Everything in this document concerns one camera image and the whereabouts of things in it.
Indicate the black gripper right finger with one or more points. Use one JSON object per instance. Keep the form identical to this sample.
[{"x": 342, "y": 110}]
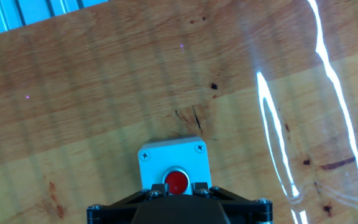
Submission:
[{"x": 250, "y": 213}]

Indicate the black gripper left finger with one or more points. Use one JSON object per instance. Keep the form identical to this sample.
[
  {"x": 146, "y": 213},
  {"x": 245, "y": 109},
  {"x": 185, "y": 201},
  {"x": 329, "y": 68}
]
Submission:
[{"x": 113, "y": 211}]

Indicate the grey box small red button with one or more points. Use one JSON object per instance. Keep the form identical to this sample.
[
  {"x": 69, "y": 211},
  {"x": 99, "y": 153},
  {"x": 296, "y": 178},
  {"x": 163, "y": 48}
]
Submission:
[{"x": 172, "y": 158}]

